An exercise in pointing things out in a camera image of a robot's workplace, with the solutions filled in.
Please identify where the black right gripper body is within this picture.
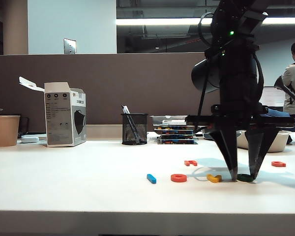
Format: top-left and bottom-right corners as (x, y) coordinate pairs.
(185, 102), (295, 132)

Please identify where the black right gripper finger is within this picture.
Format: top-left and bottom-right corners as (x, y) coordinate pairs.
(207, 127), (238, 182)
(245, 127), (280, 180)

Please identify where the green letter e magnet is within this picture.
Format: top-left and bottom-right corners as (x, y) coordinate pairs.
(236, 173), (255, 183)

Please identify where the yellow letter v magnet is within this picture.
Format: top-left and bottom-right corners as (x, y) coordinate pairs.
(206, 174), (223, 183)

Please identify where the teal letter magnet pack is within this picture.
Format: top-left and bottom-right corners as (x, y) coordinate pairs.
(157, 129), (195, 136)
(157, 138), (199, 145)
(158, 134), (195, 140)
(154, 125), (194, 131)

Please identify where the orange letter o magnet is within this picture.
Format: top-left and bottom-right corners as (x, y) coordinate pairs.
(170, 173), (188, 183)

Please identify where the beige paper pulp bowl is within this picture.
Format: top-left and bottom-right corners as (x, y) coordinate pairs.
(236, 130), (292, 153)

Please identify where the white computer monitor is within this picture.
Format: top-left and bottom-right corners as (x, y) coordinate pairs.
(259, 86), (286, 108)

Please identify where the person in beige jacket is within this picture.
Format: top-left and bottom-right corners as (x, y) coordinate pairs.
(273, 40), (295, 117)

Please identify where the clear plastic tray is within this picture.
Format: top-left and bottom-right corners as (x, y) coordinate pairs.
(149, 115), (189, 127)

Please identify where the black mesh pen holder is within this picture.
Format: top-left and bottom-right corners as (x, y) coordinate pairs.
(120, 113), (148, 146)

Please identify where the clear barrel pen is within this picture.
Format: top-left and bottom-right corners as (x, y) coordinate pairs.
(121, 104), (141, 143)

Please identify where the brown desk partition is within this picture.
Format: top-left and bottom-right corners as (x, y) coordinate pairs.
(0, 51), (222, 138)

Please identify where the long ceiling light strip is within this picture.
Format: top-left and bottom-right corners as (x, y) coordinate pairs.
(116, 17), (295, 26)

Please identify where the grey white mask box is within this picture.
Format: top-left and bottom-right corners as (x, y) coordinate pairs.
(18, 76), (87, 148)

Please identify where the white earbud case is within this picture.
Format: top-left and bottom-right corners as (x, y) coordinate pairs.
(20, 135), (40, 144)

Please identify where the brown paper cup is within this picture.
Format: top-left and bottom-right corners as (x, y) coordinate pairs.
(0, 115), (21, 148)

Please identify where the thin black camera cable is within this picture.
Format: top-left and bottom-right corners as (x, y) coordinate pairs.
(197, 71), (211, 123)

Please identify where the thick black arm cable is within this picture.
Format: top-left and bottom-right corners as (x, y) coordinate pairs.
(252, 53), (266, 105)

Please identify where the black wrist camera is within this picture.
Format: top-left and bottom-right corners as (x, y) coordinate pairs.
(191, 57), (224, 94)

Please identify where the metal wall plate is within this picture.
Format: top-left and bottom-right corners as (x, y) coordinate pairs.
(63, 38), (77, 55)

